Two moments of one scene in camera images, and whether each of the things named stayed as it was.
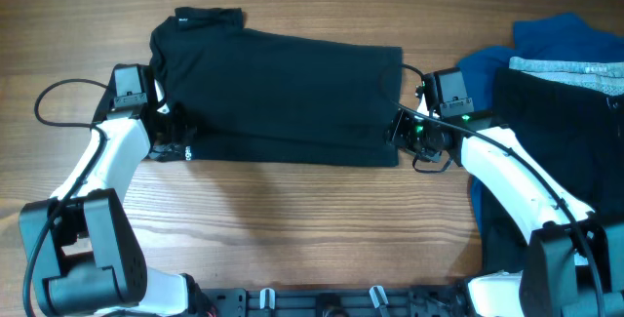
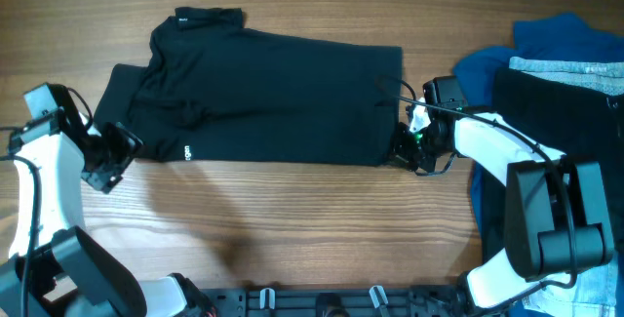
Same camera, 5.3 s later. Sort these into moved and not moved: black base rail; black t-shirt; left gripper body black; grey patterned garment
Moved: left gripper body black
Not moved: black base rail; grey patterned garment; black t-shirt
